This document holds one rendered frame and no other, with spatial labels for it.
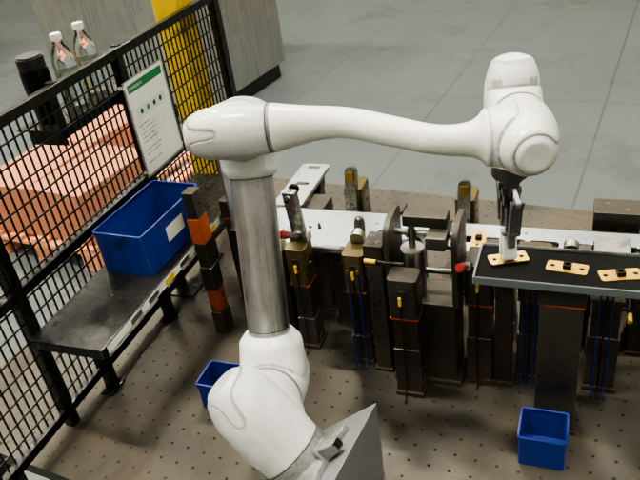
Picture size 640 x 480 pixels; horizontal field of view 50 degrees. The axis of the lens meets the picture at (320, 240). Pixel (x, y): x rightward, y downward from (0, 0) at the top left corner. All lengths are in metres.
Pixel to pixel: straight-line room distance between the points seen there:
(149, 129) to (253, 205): 0.75
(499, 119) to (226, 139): 0.52
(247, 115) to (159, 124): 0.93
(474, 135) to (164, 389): 1.24
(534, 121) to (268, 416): 0.78
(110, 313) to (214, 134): 0.66
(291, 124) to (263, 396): 0.56
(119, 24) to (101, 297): 4.26
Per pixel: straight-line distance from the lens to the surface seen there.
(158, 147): 2.27
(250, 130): 1.37
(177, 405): 2.03
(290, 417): 1.50
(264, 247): 1.58
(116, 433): 2.02
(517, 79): 1.34
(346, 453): 1.48
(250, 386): 1.49
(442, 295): 1.80
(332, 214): 2.12
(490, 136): 1.22
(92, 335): 1.81
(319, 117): 1.37
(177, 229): 2.02
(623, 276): 1.56
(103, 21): 6.13
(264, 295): 1.61
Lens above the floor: 2.06
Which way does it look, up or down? 32 degrees down
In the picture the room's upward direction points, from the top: 9 degrees counter-clockwise
